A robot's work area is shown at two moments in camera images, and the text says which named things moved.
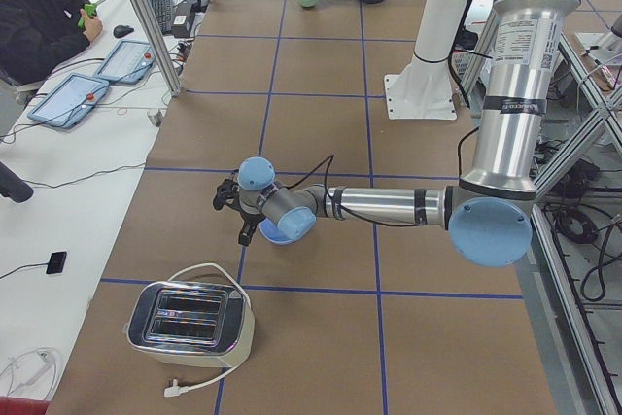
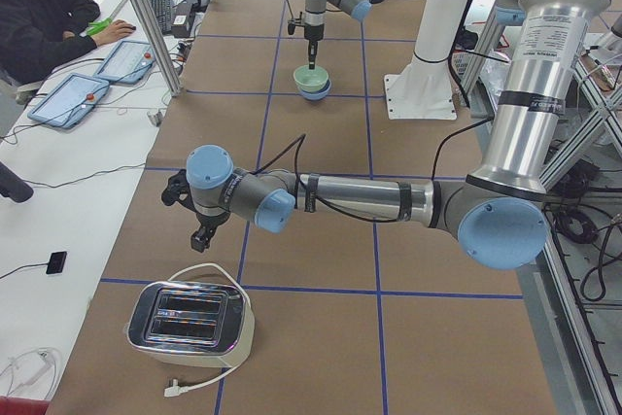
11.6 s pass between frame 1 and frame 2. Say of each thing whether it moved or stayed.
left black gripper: moved
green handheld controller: moved
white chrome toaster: stayed
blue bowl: moved
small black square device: stayed
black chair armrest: stayed
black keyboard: stayed
